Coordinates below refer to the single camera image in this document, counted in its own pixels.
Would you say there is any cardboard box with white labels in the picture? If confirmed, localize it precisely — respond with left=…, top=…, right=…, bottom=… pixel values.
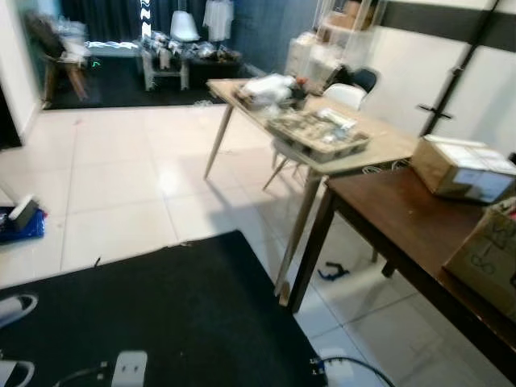
left=409, top=134, right=516, bottom=205

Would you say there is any cardboard box with black writing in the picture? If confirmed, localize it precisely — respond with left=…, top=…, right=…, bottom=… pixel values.
left=443, top=199, right=516, bottom=321

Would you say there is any dark brown wooden table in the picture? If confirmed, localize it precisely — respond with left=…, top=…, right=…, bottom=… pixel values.
left=286, top=165, right=516, bottom=381

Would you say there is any light wooden table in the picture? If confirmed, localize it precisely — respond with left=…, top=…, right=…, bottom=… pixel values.
left=203, top=77, right=422, bottom=309

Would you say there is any black tripod pole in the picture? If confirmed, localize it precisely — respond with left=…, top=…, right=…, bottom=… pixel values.
left=418, top=0, right=505, bottom=138

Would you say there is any black chair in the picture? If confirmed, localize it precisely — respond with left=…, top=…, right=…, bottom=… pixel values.
left=352, top=67, right=380, bottom=94

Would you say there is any white chair with wooden legs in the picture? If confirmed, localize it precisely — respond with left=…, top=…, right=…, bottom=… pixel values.
left=264, top=82, right=370, bottom=192

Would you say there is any wooden tray with packets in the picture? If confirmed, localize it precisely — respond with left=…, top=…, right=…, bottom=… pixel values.
left=264, top=108, right=372, bottom=164

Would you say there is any white storage shelf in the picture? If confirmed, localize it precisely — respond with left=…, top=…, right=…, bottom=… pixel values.
left=286, top=0, right=380, bottom=81

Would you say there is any tray with white bag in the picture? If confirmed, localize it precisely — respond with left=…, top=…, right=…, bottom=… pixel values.
left=232, top=73, right=306, bottom=112

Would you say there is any white hanging shirt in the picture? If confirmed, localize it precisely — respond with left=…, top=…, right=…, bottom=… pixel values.
left=202, top=0, right=235, bottom=43

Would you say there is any white plastic shell chair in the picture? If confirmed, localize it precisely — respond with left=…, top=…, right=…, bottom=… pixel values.
left=169, top=10, right=202, bottom=44

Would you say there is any small cluttered white table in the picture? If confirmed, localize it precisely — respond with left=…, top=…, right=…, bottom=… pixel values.
left=139, top=32, right=243, bottom=91

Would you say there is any black rug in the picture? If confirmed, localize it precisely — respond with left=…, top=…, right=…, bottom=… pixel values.
left=0, top=230, right=329, bottom=387

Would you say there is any dark curtain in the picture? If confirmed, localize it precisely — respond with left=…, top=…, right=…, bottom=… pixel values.
left=58, top=0, right=174, bottom=43

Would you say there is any brown wooden chair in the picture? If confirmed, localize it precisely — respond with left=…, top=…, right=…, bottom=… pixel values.
left=24, top=11, right=91, bottom=103

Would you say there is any blue floor tray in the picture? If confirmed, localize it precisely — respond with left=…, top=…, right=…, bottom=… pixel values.
left=0, top=193, right=47, bottom=244

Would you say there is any white slipper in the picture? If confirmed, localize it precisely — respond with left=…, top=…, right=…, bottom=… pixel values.
left=0, top=360, right=35, bottom=387
left=0, top=293, right=40, bottom=328

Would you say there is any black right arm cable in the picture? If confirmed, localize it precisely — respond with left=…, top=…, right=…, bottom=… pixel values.
left=353, top=356, right=397, bottom=387

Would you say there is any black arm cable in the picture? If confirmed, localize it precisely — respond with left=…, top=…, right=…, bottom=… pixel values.
left=52, top=363, right=114, bottom=387
left=353, top=356, right=397, bottom=387

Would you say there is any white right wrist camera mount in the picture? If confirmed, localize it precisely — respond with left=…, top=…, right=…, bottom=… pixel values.
left=318, top=348, right=357, bottom=387

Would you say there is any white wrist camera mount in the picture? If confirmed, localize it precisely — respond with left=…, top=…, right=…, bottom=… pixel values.
left=111, top=350, right=149, bottom=387
left=318, top=348, right=357, bottom=387

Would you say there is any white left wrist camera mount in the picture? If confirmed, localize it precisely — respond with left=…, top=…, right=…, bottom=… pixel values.
left=111, top=350, right=149, bottom=387

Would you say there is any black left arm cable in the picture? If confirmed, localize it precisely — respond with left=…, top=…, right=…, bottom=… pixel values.
left=52, top=363, right=114, bottom=387

